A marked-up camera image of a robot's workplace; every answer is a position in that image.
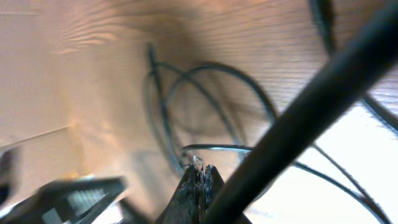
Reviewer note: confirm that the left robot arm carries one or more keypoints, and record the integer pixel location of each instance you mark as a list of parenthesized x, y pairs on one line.
[(65, 201)]

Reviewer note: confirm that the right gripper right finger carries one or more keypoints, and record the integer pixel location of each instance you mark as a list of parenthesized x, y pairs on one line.
[(216, 208)]

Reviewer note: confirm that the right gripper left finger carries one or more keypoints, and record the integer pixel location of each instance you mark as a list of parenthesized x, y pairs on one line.
[(184, 206)]

